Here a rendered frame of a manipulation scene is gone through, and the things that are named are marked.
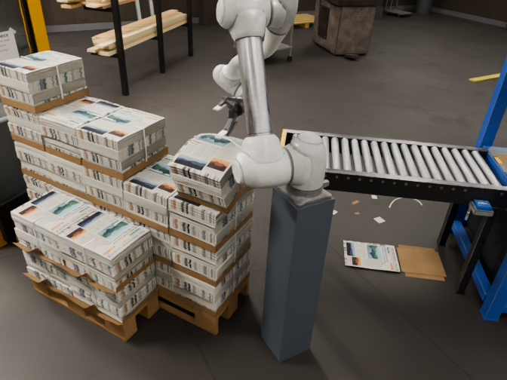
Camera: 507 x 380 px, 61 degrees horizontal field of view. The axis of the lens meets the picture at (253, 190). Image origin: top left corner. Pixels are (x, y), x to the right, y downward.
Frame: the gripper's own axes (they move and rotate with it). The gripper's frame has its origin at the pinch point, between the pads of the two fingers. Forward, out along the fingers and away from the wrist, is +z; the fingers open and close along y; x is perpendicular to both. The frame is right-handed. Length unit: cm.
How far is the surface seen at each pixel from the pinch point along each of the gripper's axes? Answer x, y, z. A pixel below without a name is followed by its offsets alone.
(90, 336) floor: 50, 116, 64
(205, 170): -5.1, 13.5, 18.8
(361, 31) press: 117, 128, -632
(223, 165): -11.2, 12.3, 13.3
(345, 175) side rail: -47, 47, -57
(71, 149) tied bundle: 83, 27, 20
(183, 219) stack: 9, 46, 21
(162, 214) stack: 22, 47, 22
